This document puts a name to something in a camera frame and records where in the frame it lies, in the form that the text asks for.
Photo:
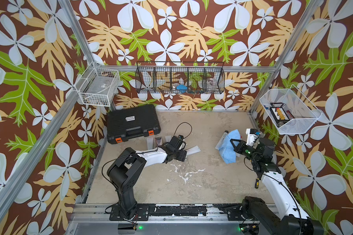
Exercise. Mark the blue object in basket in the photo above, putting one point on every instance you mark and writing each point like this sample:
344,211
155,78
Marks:
182,88

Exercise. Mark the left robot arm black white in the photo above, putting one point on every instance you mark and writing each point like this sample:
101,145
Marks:
126,170

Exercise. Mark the blue microfiber cloth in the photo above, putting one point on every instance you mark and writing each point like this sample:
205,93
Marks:
226,151

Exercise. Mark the black box yellow items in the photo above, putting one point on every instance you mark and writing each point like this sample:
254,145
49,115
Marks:
278,112

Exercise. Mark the silver purple toothpaste tube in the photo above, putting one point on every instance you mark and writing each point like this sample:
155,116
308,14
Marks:
158,141

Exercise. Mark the white wire basket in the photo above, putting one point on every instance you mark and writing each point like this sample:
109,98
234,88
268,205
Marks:
97,85
303,113

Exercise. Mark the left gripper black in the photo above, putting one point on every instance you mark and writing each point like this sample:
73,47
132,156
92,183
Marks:
183,155

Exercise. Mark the black wire basket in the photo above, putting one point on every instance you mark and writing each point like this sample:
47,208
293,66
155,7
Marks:
165,76

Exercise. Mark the yellow handle screwdriver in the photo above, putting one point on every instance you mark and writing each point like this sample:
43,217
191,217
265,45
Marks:
257,184

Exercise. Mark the white wire basket left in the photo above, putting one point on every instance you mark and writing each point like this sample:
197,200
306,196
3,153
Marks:
97,85

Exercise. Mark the white tube orange cap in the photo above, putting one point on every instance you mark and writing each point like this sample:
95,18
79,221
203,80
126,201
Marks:
193,150

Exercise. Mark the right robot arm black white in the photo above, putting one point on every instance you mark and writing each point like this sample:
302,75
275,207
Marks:
291,218

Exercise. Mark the white tube grey cap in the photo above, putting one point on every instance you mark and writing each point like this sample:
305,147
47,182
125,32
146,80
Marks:
219,144

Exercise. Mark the white tube teal cap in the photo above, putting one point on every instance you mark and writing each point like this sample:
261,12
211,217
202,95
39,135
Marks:
150,143

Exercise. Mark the white tube black cap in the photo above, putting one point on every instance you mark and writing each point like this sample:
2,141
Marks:
168,138

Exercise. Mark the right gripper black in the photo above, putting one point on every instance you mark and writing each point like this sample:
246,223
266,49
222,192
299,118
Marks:
241,145

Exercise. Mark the black tool case orange latches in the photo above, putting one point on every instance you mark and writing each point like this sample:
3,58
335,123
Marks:
126,124

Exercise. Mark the white wire basket right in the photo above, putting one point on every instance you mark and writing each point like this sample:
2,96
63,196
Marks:
303,113

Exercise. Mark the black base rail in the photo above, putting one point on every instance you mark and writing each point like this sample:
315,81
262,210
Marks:
142,212

